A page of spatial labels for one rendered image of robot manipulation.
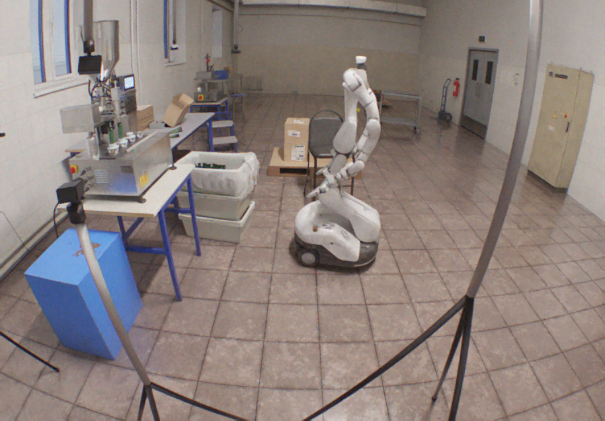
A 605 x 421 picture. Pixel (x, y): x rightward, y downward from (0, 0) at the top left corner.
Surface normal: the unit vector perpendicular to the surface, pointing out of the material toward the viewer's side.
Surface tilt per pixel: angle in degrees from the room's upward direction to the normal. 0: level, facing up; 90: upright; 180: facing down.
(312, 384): 0
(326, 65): 90
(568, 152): 90
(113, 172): 90
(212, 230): 96
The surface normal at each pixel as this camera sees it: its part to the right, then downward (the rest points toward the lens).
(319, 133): 0.26, 0.20
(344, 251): -0.19, 0.41
